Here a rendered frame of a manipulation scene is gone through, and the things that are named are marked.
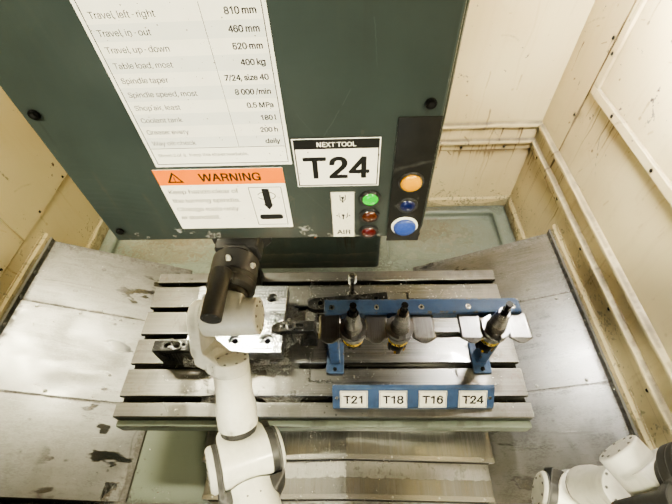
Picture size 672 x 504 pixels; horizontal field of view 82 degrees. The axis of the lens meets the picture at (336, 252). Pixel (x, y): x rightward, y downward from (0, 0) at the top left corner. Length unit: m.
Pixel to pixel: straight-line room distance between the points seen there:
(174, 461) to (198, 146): 1.25
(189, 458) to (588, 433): 1.25
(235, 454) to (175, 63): 0.60
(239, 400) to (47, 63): 0.54
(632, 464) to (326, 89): 0.65
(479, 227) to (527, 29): 0.88
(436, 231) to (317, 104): 1.61
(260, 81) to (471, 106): 1.36
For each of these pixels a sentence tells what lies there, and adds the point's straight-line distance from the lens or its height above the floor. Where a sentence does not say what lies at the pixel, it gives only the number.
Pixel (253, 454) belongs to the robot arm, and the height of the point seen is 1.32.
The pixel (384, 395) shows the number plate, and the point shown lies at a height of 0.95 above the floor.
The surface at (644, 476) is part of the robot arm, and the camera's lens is 0.74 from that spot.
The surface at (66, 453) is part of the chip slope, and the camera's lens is 1.64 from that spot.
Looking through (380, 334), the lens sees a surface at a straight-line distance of 0.93.
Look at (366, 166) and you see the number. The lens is 0.46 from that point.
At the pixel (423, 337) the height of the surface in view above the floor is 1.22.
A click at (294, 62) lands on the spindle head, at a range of 0.40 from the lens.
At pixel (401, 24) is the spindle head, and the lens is 0.39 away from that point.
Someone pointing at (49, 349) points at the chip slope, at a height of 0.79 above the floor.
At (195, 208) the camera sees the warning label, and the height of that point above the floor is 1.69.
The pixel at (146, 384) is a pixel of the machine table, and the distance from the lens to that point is 1.37.
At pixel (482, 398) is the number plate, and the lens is 1.22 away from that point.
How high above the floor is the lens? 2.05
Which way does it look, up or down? 52 degrees down
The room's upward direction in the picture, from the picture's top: 4 degrees counter-clockwise
